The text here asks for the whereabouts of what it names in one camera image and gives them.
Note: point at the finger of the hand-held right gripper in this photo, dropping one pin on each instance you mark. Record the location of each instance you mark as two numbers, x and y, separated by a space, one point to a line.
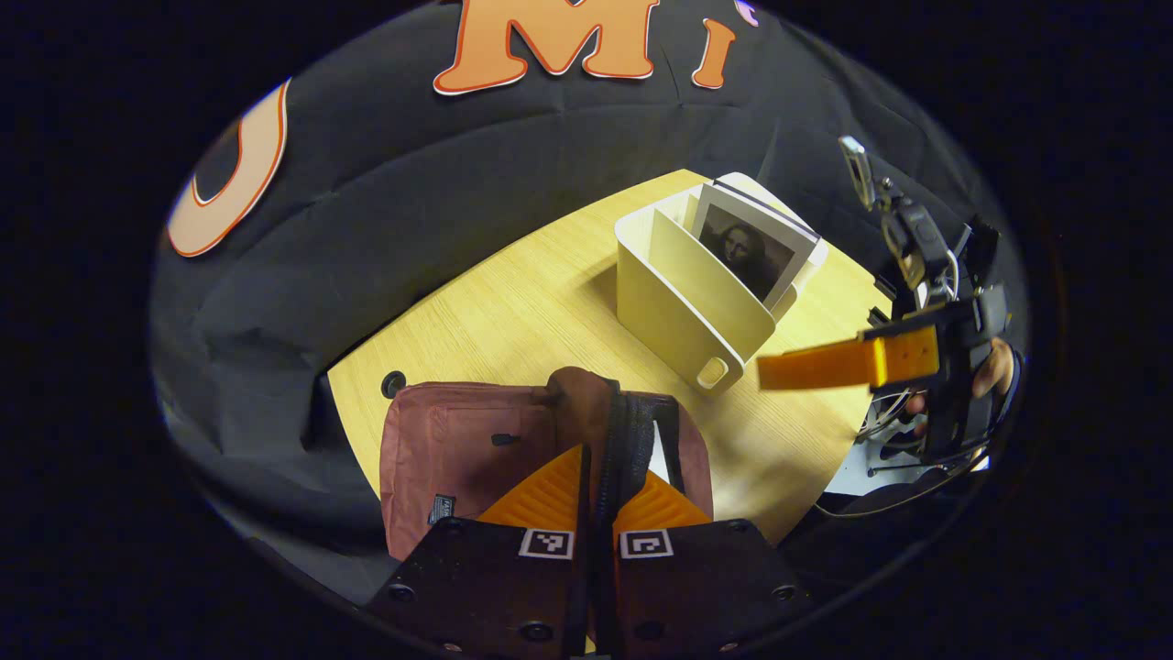
825 365

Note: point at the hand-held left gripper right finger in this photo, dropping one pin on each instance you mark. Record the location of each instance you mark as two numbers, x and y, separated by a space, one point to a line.
706 587

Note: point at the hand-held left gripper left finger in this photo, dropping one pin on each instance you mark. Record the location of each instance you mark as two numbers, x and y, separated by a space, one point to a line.
486 587

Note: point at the maroon schoolbag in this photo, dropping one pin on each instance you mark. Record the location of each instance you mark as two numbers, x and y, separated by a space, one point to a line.
458 449

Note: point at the white book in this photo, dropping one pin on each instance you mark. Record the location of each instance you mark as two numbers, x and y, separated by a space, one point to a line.
747 247

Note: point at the white bookshelf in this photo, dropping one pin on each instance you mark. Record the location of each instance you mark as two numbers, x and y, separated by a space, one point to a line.
678 330

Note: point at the black backdrop cloth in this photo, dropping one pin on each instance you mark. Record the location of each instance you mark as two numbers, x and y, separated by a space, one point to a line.
412 202

